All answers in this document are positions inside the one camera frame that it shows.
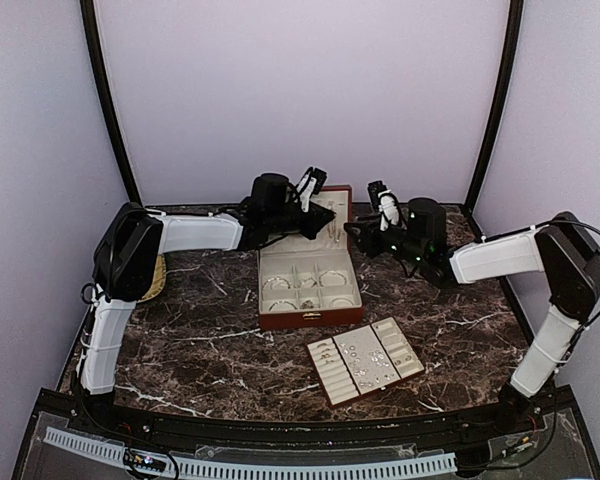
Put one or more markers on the black frame post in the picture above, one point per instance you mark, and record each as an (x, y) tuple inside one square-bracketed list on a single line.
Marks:
[(103, 88), (501, 90)]

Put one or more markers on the woven bamboo tray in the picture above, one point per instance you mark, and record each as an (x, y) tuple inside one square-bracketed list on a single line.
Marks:
[(158, 281)]

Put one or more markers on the black front table rail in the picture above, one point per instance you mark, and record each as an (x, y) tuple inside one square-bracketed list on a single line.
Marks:
[(184, 432)]

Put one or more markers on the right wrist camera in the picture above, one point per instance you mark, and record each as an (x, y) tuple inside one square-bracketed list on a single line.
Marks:
[(385, 203)]

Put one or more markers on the white slotted cable duct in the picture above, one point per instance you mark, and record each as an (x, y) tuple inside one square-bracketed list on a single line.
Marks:
[(181, 467)]

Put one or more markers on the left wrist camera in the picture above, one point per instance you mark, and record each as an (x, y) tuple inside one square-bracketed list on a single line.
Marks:
[(310, 184)]

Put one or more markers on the red jewelry tray insert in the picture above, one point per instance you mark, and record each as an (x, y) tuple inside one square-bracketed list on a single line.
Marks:
[(363, 361)]

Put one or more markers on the left black frame post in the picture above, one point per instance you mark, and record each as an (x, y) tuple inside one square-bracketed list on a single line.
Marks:
[(103, 88)]

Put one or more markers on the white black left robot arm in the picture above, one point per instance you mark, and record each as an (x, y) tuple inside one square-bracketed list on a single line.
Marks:
[(126, 256)]

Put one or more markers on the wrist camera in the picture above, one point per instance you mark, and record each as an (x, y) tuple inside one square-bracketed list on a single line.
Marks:
[(310, 184), (385, 203)]

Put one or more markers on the red wooden jewelry box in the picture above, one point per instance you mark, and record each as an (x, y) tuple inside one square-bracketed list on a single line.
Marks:
[(311, 283)]

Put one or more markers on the right black frame post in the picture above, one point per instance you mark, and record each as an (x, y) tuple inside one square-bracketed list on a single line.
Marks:
[(501, 90)]

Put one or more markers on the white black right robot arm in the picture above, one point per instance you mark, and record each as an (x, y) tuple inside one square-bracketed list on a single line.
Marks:
[(563, 248)]

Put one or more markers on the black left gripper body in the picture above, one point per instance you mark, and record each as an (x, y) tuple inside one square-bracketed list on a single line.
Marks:
[(309, 230)]

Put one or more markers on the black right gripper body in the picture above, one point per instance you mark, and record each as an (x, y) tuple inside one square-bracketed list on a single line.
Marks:
[(410, 248)]

